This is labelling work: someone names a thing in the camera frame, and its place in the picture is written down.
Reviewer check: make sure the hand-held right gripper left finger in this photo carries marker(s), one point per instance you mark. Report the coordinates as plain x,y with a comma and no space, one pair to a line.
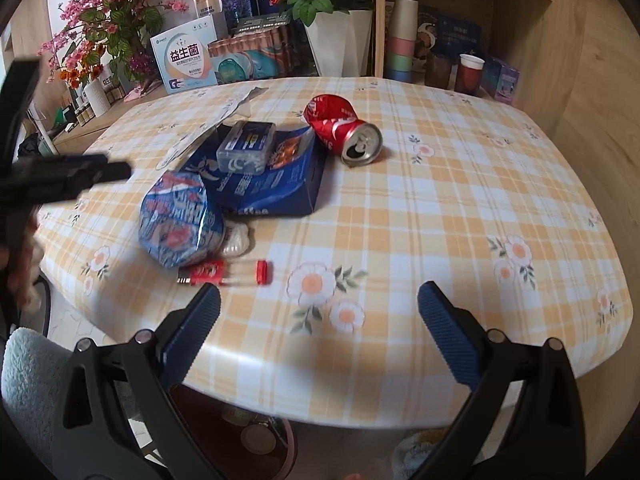
192,330

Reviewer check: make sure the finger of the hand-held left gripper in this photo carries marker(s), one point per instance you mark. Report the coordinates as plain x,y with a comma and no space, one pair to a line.
22,95
75,172

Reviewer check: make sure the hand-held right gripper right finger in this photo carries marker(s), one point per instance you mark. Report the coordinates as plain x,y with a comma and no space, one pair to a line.
450,335

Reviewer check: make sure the red lip balm tube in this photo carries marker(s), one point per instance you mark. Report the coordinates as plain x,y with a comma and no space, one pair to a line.
210,274

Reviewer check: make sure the blue foil wrapper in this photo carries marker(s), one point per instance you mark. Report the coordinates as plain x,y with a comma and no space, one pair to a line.
175,220

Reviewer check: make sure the brown trash bin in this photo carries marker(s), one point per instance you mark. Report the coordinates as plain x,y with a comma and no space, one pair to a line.
250,440

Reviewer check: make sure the white plastic package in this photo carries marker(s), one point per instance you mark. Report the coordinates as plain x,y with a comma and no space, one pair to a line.
210,120

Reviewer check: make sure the clear plastic case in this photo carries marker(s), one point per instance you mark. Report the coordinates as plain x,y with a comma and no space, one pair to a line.
245,147

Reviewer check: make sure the blue paper bag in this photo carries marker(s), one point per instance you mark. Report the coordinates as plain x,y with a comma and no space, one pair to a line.
285,185

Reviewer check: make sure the crushed red can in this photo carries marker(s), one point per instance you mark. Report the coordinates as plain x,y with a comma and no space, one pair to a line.
335,125

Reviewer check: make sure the person's left hand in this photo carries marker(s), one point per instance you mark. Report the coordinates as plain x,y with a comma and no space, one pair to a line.
27,270

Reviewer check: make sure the wooden sideboard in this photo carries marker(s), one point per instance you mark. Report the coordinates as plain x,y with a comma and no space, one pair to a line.
85,135

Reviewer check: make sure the orange artificial flowers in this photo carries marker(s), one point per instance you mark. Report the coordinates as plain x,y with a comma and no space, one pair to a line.
75,72

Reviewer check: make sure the row of small bottles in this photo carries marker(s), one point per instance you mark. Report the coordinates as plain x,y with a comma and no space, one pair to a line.
82,112

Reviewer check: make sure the white ribbed vase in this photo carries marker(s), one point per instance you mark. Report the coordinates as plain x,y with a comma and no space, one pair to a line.
97,97

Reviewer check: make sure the pink cloth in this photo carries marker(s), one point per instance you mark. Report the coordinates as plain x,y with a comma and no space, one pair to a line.
140,93

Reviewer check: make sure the grey fuzzy slipper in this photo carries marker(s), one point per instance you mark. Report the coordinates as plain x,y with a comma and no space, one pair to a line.
420,452

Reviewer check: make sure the purple artificial flowers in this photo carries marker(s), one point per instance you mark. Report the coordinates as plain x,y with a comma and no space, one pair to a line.
142,66

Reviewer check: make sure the plaid floral tablecloth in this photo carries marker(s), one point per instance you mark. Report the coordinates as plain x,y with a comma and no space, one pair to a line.
425,210

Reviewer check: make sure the fuzzy fleece clothing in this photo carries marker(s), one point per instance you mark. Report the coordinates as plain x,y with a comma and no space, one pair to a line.
30,375

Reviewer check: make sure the white blue carton box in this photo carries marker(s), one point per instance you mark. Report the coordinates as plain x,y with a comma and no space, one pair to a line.
185,57

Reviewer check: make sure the silver metallic pouch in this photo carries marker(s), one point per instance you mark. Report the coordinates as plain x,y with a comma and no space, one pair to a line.
207,2

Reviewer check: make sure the plastic-wrapped patterned pack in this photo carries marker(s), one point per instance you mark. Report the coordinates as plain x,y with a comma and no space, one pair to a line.
255,55

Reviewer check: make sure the dark blue patterned box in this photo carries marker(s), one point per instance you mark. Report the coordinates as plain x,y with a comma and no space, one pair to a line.
237,2

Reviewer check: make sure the black box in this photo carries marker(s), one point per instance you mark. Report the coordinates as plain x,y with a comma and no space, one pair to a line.
262,22

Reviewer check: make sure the purple box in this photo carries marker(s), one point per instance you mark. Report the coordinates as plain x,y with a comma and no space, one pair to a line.
500,78

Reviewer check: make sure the red cup with white rim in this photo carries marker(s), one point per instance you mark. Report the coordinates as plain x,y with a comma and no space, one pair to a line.
470,74

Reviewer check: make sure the brown cup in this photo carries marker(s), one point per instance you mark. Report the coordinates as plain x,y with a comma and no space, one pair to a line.
437,71

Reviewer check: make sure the white angular plant pot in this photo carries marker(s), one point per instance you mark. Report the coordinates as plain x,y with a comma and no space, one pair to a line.
340,42

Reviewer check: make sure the stack of pastel cups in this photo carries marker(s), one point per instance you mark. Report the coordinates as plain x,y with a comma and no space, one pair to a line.
402,40

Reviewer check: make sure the dark blue book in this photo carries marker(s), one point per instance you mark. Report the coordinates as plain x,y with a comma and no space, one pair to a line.
450,30

